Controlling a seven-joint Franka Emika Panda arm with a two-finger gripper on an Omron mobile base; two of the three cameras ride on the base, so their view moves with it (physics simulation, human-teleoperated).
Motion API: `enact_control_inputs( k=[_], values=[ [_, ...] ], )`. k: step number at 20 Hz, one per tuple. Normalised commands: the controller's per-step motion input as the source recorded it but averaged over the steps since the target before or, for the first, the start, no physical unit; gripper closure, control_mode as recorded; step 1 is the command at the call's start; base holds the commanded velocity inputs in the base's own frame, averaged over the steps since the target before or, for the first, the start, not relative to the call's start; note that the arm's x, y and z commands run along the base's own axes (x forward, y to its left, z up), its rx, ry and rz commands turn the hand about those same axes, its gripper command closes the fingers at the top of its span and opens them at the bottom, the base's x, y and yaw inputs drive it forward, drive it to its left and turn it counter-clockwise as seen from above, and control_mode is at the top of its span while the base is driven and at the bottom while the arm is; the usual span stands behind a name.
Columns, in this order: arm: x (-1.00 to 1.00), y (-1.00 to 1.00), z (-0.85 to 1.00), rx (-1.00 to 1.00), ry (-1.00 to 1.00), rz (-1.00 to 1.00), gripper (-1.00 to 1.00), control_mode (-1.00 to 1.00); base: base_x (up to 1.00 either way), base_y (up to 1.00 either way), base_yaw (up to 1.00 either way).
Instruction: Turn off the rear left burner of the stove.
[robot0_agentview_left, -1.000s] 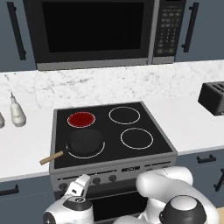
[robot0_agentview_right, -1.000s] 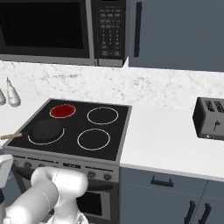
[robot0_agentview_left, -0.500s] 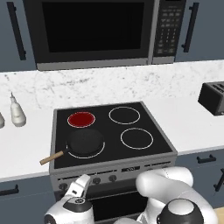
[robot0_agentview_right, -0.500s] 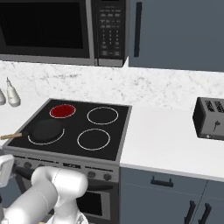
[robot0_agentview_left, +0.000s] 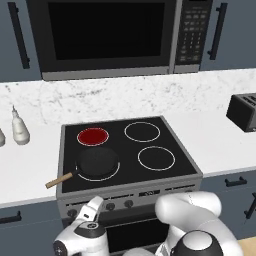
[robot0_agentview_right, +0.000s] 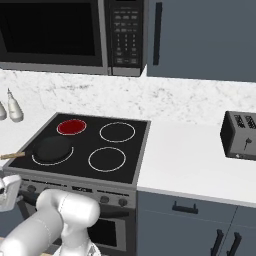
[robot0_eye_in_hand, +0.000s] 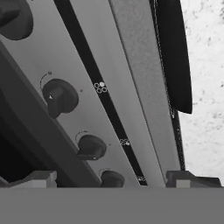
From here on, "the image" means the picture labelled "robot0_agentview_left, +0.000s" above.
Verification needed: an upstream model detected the black and steel stove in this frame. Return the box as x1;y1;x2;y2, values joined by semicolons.
55;115;204;256

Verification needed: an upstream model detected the black oven door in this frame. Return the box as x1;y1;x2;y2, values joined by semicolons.
98;213;172;256

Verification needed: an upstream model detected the black microwave door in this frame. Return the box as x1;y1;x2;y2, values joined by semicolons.
25;0;184;75

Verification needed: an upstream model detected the blue-grey drawer front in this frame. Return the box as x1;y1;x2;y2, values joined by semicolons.
0;199;64;256
199;169;256;198

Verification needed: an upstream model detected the blue-grey cupboard door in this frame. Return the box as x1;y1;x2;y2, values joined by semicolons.
199;0;256;72
0;0;43;83

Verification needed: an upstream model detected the black cupboard handle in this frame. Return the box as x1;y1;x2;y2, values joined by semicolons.
206;2;229;61
243;192;256;220
7;1;31;70

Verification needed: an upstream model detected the black pan with wooden handle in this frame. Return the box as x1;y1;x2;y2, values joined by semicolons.
44;146;121;190

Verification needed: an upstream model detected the grey rounded bottle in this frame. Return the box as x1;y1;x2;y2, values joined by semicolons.
0;127;7;148

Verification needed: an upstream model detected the black and steel microwave oven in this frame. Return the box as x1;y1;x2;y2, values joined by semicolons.
25;0;215;82

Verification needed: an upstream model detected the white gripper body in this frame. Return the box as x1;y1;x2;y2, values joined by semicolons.
75;195;105;224

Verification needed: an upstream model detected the black stove knob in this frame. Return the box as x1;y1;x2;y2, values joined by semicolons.
123;198;135;210
105;201;117;212
66;208;78;220

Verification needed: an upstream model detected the black drawer handle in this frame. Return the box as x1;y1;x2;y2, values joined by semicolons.
224;176;249;188
0;210;23;225

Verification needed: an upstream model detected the black toaster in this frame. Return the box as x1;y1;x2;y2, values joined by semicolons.
225;92;256;133

